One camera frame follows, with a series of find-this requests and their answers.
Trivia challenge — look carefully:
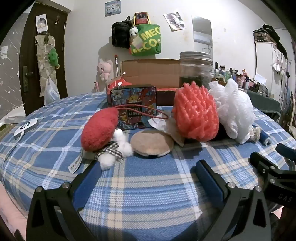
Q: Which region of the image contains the dark wooden door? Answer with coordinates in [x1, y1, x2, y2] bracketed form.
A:
[20, 2, 72, 116]

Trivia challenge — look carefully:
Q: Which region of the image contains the white paper sheet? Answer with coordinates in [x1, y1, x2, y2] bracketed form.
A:
[36, 14, 48, 33]

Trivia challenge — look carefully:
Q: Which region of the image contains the floral print box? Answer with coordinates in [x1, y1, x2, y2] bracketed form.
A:
[110, 86, 158, 130]

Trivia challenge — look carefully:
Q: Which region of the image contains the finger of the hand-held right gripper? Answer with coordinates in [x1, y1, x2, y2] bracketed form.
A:
[276, 143, 296, 164]
[250, 152, 290, 186]

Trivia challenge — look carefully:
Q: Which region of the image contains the fabric hanging organizer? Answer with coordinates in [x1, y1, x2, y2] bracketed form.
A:
[35, 32, 61, 98]

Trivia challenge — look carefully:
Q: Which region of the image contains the cream crochet scrunchie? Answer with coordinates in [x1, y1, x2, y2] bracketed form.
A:
[248, 126, 263, 142]

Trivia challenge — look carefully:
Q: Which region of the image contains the white cabinet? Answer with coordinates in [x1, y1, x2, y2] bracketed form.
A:
[254, 40, 292, 93]

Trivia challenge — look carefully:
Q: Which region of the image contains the green plush toy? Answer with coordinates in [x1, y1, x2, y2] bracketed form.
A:
[48, 48, 60, 69]

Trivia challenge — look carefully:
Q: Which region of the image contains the green tote bag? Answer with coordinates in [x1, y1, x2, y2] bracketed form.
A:
[129, 23, 161, 56]

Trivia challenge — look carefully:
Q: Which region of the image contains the white mesh bath loofah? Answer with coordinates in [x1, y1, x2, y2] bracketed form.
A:
[208, 78, 256, 144]

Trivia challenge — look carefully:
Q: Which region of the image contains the glass jar metal lid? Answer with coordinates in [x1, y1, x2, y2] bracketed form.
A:
[179, 51, 213, 90]

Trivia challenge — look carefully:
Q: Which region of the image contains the white plush bear checked bow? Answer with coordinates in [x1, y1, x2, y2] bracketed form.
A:
[94, 128, 133, 171]

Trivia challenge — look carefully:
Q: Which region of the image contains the red fuzzy plush toy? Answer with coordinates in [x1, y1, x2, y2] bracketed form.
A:
[69, 108, 120, 174]

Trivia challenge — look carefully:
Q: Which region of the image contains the small white electronic device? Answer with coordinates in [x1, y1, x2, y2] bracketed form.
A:
[13, 118, 38, 140]

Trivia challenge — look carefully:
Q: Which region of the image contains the metal door handle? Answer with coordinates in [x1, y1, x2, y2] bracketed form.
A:
[22, 66, 35, 94]

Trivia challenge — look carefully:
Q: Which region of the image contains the green cloth covered table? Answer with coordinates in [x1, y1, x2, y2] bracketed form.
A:
[246, 89, 281, 121]

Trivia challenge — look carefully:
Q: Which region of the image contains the white paper sachet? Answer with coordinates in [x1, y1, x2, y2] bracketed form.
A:
[148, 116, 185, 147]

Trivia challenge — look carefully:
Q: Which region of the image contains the red-tipped white stick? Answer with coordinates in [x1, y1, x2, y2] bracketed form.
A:
[114, 54, 121, 77]

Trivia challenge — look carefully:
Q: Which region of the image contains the round beige powder puff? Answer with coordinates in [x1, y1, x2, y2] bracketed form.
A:
[130, 130, 174, 158]

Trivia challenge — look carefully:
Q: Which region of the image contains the blue wall poster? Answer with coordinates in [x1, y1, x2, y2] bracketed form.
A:
[105, 0, 122, 17]

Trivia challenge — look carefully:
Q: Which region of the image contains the white plastic bag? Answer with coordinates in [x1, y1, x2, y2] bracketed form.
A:
[43, 76, 60, 105]

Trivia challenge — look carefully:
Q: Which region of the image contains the wall photo print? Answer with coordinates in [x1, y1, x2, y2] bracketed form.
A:
[163, 11, 186, 32]

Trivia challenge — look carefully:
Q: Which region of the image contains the coral foam mesh net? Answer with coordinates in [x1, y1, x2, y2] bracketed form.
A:
[172, 82, 220, 142]

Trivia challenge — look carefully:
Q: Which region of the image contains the wall mirror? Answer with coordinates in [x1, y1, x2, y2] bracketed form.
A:
[192, 15, 212, 54]

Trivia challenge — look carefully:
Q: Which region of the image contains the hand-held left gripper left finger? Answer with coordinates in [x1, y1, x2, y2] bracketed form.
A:
[26, 160, 103, 241]

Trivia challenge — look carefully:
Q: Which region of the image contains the pink plush toy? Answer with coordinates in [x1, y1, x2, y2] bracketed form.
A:
[97, 60, 113, 81]

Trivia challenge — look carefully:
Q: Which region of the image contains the blue soft roll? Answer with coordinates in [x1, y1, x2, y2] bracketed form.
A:
[260, 130, 271, 146]

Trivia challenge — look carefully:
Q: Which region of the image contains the black bag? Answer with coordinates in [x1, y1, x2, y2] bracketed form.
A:
[111, 16, 132, 49]

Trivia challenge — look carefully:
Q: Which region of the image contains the patterned storage box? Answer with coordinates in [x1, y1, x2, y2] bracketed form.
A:
[253, 24, 287, 44]

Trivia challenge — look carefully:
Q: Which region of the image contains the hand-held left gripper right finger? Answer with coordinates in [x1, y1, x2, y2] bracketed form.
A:
[195, 160, 272, 241]

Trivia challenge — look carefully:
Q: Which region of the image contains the red framed picture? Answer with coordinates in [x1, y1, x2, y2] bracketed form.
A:
[135, 12, 148, 25]

